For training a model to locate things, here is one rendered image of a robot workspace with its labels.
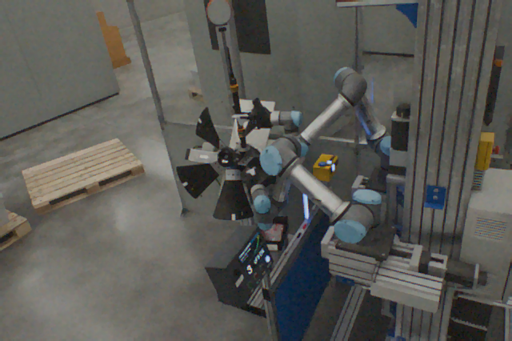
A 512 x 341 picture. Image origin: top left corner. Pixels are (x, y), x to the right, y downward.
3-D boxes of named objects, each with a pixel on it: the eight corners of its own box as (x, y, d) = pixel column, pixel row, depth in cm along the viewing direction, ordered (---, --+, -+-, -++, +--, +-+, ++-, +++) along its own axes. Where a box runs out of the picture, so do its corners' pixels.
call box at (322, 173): (322, 168, 250) (322, 153, 245) (338, 170, 246) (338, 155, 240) (313, 181, 239) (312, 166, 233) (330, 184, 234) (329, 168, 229)
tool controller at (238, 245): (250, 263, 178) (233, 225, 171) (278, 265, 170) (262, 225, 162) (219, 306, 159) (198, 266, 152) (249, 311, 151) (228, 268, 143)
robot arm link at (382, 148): (386, 171, 207) (386, 148, 200) (374, 159, 219) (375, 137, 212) (408, 166, 208) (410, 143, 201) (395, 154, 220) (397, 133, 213)
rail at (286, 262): (326, 195, 257) (326, 185, 253) (333, 197, 255) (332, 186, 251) (263, 299, 191) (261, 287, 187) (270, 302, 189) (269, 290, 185)
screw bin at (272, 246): (260, 224, 235) (259, 214, 232) (289, 226, 231) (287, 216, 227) (251, 250, 217) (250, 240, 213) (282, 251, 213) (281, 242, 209)
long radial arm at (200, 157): (238, 158, 255) (228, 154, 244) (234, 169, 254) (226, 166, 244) (200, 152, 268) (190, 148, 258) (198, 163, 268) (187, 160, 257)
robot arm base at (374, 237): (387, 229, 184) (388, 211, 179) (379, 250, 172) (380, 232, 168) (354, 222, 191) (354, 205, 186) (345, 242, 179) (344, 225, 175)
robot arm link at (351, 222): (381, 217, 164) (282, 130, 173) (366, 238, 154) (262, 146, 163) (364, 230, 173) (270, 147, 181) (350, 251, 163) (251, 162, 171)
